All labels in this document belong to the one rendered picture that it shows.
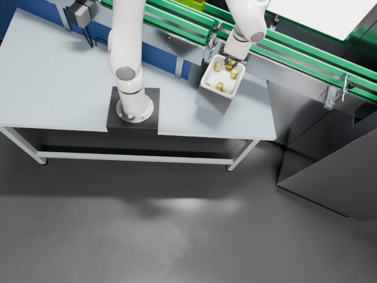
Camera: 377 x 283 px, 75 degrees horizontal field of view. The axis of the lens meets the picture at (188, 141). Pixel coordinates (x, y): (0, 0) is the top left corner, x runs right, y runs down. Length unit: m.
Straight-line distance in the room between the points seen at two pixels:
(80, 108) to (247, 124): 0.92
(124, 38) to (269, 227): 1.72
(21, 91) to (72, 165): 0.77
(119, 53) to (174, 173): 1.29
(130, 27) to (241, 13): 0.36
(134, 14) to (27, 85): 0.89
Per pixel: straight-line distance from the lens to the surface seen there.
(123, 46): 0.92
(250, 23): 0.90
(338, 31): 1.45
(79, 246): 1.98
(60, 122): 1.41
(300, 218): 2.27
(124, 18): 0.88
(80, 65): 1.61
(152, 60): 1.54
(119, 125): 1.27
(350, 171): 1.73
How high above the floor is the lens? 1.92
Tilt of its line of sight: 64 degrees down
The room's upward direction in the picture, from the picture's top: 18 degrees clockwise
